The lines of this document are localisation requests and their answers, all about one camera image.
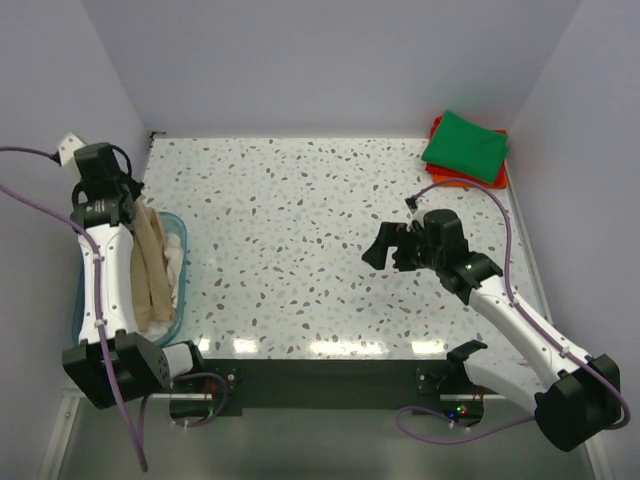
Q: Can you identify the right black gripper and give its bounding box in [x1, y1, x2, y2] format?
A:
[362, 222, 443, 272]

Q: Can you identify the beige t shirt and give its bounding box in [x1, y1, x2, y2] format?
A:
[130, 198, 175, 332]

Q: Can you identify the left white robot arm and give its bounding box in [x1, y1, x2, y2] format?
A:
[62, 143, 207, 409]

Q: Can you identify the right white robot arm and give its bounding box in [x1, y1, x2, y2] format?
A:
[362, 209, 630, 452]

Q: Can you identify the folded orange t shirt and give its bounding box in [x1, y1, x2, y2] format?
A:
[429, 115, 509, 190]

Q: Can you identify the teal plastic basket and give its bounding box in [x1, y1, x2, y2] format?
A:
[71, 212, 188, 347]

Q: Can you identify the folded green t shirt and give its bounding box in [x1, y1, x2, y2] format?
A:
[421, 109, 510, 184]

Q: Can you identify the white cloth in basket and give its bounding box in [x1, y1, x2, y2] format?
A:
[146, 232, 185, 345]

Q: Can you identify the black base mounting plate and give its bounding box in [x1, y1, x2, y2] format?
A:
[170, 359, 484, 426]

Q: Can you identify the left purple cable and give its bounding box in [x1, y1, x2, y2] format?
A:
[0, 146, 150, 473]

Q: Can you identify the purple cable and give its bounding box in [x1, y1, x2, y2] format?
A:
[0, 146, 150, 473]
[396, 178, 632, 444]

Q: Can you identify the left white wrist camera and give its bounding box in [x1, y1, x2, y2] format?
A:
[57, 133, 86, 179]

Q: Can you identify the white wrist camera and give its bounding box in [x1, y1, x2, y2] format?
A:
[405, 197, 429, 232]
[57, 133, 86, 179]

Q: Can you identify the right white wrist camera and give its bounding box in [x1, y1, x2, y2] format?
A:
[405, 197, 429, 232]

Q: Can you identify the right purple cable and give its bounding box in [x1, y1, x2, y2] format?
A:
[396, 178, 632, 444]

